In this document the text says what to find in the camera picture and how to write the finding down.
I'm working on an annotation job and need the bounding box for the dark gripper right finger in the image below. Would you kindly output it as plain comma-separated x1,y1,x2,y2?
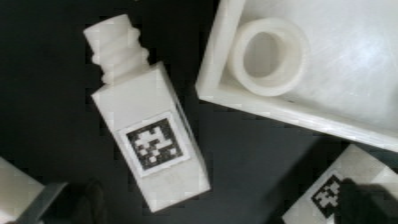
336,179,398,224

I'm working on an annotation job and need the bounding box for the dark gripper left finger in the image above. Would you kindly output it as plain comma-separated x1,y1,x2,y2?
17,181,107,224

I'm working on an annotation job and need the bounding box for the white table leg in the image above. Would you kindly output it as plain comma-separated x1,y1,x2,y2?
283,145,398,224
0,157,45,224
84,15,210,211

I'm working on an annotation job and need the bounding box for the white square tabletop part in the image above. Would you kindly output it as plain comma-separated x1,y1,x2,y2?
196,0,398,152

